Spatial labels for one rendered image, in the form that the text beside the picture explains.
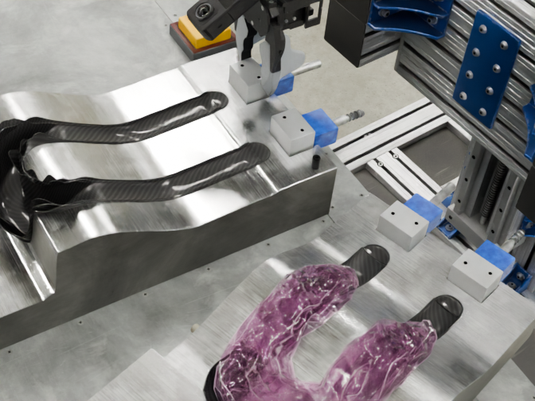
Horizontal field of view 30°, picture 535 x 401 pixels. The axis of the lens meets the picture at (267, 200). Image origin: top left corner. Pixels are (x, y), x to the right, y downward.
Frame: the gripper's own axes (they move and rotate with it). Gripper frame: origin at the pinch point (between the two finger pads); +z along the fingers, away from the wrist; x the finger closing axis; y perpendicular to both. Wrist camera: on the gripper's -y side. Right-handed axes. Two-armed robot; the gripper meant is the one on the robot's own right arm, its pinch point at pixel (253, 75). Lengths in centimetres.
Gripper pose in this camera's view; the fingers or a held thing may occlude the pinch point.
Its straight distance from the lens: 134.1
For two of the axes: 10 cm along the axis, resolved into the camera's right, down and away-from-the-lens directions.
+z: -0.7, 6.6, 7.4
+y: 8.6, -3.4, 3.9
